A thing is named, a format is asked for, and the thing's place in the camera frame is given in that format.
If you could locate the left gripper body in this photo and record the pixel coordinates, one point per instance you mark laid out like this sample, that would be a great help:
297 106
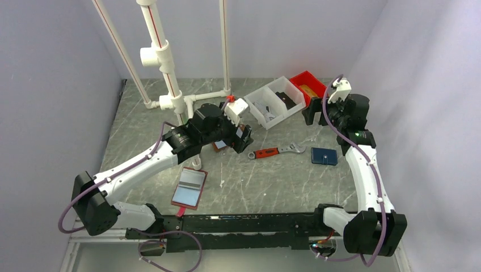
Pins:
230 137

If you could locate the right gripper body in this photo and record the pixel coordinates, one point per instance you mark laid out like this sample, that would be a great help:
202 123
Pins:
317 106

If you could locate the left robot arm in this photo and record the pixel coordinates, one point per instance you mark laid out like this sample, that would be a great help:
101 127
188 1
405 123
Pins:
96 198

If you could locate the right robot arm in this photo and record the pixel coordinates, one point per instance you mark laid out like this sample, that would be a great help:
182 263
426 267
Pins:
377 228

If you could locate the brown card holder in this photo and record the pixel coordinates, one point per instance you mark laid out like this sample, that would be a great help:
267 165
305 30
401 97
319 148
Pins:
221 144

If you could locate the navy blue card holder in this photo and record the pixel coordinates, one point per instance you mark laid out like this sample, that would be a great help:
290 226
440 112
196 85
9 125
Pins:
324 156

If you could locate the red card holder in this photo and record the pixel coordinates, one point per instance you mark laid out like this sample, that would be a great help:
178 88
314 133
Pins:
189 189

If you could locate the yellow item in red bin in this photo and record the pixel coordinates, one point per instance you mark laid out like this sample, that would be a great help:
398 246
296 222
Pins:
308 91

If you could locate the red plastic bin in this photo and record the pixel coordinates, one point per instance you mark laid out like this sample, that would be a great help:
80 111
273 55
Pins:
309 85

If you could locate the grey parts in bin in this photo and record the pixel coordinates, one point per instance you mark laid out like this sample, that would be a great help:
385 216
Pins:
265 111

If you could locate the black part in bin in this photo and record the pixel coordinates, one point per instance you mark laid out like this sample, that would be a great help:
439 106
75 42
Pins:
289 103

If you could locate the white divided bin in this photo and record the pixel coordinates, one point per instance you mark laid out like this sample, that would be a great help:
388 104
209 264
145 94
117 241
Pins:
266 95

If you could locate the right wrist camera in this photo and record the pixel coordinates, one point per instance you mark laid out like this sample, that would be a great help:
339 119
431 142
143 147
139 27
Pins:
339 90

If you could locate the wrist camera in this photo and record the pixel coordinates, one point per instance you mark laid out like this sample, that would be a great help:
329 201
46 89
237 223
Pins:
233 108
339 90

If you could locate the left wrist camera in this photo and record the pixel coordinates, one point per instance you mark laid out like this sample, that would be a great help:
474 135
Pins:
233 108

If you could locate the red handled adjustable wrench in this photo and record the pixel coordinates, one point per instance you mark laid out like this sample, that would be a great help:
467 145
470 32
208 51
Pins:
268 152

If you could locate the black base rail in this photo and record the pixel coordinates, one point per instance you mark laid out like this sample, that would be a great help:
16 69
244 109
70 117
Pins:
294 230

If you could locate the white pvc pipe frame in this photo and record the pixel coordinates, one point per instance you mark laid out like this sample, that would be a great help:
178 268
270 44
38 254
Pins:
159 55

